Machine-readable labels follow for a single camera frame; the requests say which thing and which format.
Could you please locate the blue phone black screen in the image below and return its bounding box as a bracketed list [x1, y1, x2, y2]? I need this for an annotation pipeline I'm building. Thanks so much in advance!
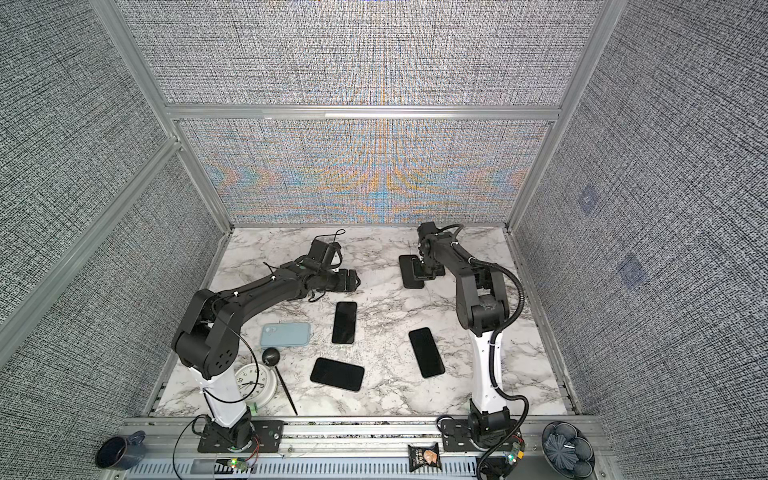
[408, 327, 445, 378]

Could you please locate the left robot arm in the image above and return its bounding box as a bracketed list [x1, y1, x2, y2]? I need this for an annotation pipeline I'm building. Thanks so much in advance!
[171, 258, 361, 429]

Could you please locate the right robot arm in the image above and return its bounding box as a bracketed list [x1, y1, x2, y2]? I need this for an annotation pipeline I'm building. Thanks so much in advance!
[417, 222, 525, 449]

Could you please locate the black phone upright centre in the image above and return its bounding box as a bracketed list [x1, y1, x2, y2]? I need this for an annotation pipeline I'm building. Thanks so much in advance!
[331, 301, 358, 345]

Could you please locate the light blue phone case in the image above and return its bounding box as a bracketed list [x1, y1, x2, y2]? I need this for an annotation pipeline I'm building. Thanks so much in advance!
[260, 323, 311, 348]

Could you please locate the black phone lying front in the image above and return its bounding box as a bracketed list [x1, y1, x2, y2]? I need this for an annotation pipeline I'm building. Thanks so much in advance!
[310, 358, 365, 392]

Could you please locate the black ladle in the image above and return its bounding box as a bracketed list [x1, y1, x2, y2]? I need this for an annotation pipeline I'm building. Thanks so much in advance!
[262, 347, 299, 416]

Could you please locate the white alarm clock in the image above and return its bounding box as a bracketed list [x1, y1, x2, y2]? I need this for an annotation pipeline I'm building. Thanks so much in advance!
[235, 363, 278, 410]

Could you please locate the snack packet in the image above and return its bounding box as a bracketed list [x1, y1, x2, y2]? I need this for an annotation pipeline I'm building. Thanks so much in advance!
[408, 442, 442, 473]

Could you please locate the bowl of dark capsules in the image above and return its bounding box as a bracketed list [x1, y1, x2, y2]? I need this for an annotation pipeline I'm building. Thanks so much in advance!
[541, 421, 595, 479]

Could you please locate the dark blue mug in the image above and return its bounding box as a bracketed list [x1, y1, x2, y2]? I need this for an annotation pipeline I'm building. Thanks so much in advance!
[94, 430, 147, 471]

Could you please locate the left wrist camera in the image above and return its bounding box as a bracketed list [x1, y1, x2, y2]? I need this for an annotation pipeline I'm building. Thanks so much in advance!
[308, 236, 343, 269]

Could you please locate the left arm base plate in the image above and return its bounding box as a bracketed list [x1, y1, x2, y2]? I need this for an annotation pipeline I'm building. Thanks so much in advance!
[197, 420, 285, 454]

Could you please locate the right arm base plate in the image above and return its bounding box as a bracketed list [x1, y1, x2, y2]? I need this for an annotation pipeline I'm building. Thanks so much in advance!
[437, 417, 508, 452]

